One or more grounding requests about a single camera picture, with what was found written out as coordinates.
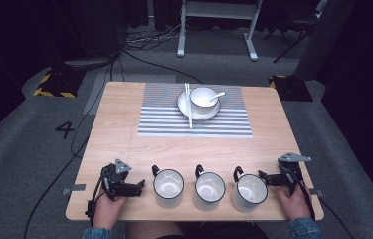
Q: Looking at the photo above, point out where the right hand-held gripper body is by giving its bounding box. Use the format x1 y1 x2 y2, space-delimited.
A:
277 151 313 197

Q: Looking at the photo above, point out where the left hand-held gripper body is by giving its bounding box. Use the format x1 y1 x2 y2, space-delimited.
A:
99 158 133 201

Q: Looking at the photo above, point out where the white mug black rim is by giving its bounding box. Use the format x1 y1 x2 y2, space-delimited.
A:
192 164 227 212
151 164 186 210
230 165 269 214

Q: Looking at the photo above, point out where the person's left hand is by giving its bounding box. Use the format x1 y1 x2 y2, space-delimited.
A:
93 193 129 231

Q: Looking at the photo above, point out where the person's right hand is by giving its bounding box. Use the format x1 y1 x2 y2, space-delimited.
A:
276 184 311 222

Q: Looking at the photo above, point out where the grey tape piece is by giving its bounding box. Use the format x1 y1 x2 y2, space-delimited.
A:
308 187 325 198
61 183 87 196

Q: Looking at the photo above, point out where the grey striped placemat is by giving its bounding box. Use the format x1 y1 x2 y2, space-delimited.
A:
136 82 254 139

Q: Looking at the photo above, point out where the black yellow striped base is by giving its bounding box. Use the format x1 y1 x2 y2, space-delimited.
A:
268 74 314 103
32 67 88 100

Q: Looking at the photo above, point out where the white chopstick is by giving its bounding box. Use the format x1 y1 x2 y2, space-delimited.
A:
184 82 192 129
186 82 194 130

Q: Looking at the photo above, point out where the white plate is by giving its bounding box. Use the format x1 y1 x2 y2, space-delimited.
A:
176 89 222 121

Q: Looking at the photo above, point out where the white spoon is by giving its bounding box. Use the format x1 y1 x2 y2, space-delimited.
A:
208 91 227 103

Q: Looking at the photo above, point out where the white bowl dark rim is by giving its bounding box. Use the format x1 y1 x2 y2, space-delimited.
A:
189 86 220 116

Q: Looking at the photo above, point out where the black tripod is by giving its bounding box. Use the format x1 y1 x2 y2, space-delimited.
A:
263 18 318 64

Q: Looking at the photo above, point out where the grey pillar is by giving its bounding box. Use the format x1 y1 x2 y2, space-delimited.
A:
293 0 358 82

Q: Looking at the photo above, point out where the right hand-held gripper cable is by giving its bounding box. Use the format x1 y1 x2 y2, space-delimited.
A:
281 164 356 239

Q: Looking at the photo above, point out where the hand-held gripper cable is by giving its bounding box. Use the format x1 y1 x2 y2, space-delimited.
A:
85 172 108 228
281 164 356 239

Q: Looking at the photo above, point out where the left hand-held gripper cable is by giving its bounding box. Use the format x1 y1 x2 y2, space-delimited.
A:
85 172 108 228

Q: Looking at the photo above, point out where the long black floor cable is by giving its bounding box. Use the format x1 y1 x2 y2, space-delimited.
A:
22 49 126 239

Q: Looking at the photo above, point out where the bundle of floor cables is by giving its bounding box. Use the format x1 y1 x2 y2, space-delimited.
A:
123 19 188 52

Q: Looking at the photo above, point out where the white metal stand frame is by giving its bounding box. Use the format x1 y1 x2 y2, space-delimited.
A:
176 0 265 62

